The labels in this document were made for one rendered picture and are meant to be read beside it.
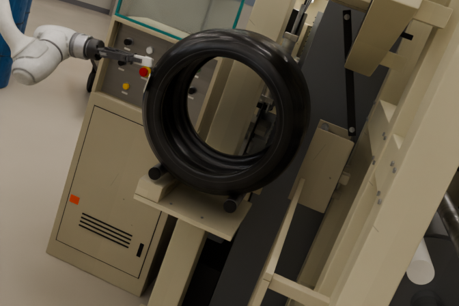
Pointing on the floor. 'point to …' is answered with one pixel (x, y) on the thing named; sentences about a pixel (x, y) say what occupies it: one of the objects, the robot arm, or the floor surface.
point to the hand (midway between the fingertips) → (143, 61)
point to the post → (231, 121)
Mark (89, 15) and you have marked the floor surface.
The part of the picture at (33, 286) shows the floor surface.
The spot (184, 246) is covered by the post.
